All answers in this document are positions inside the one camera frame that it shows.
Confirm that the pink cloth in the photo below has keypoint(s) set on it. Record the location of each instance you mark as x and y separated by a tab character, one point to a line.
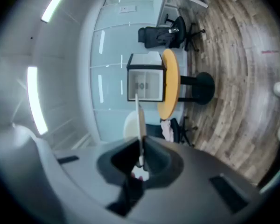
166	129

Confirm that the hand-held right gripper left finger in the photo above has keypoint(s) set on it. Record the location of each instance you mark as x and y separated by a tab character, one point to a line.
84	183

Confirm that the white round plate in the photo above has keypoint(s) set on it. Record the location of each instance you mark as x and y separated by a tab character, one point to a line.
142	125

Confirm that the black mini fridge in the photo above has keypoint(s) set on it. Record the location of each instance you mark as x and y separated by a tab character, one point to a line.
145	83

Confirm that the black office chair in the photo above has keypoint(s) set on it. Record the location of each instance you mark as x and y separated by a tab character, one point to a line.
180	29
175	128

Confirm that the clear plastic bottle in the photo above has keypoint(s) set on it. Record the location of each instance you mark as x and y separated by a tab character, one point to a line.
173	30

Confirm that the black jacket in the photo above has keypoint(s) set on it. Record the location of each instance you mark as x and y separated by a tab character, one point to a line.
162	37

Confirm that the white wall sign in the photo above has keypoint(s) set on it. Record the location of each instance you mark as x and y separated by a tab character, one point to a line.
128	9

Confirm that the white cabinet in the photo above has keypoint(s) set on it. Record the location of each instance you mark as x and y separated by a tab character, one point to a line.
159	6

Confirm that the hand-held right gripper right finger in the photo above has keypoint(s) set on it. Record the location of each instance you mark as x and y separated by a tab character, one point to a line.
189	195

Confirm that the person's right shoe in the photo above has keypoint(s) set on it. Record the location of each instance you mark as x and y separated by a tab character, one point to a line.
278	89

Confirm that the round orange table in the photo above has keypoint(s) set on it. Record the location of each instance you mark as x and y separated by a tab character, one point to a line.
171	78

